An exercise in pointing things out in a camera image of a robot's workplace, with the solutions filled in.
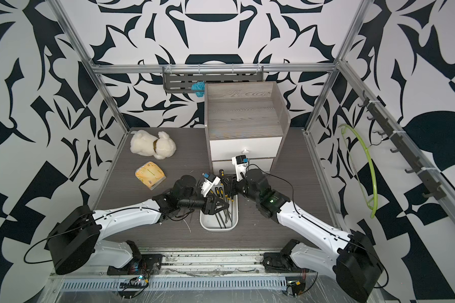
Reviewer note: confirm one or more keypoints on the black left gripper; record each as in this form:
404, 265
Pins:
213, 209

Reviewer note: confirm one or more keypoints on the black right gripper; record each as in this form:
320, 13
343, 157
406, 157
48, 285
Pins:
232, 185

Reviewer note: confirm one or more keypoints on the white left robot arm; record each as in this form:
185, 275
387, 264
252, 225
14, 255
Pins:
81, 239

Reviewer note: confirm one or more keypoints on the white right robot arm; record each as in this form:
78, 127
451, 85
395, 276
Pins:
349, 259

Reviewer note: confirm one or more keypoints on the white storage tray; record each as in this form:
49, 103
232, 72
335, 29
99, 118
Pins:
210, 223

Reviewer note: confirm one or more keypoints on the grey wooden drawer cabinet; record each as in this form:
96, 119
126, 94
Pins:
246, 118

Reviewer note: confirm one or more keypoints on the yellow tissue pack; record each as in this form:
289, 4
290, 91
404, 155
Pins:
151, 175

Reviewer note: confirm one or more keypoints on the white plush dog toy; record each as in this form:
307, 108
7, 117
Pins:
160, 147

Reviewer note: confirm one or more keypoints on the teal cloth ball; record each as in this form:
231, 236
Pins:
199, 89

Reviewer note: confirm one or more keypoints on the left controller board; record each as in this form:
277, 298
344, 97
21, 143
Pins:
139, 282

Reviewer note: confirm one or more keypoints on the controller board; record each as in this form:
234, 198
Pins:
295, 288
139, 282

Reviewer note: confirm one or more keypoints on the right controller board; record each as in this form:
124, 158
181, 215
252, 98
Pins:
295, 288

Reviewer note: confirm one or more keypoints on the green hoop hanger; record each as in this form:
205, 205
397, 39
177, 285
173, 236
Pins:
363, 166

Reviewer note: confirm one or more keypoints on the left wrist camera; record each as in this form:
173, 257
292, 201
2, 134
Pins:
208, 182

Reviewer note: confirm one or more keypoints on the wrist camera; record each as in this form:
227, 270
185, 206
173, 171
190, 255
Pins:
241, 164
208, 182

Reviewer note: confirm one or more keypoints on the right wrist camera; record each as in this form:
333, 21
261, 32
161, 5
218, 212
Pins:
241, 164

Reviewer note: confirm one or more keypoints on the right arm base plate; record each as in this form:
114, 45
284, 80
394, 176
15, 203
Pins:
276, 262

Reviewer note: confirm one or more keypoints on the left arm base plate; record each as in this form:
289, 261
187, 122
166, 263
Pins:
144, 265

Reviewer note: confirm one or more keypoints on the grey wall shelf rack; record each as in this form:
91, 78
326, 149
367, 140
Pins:
181, 82

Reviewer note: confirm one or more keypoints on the grey hook rail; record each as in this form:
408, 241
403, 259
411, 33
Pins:
402, 145

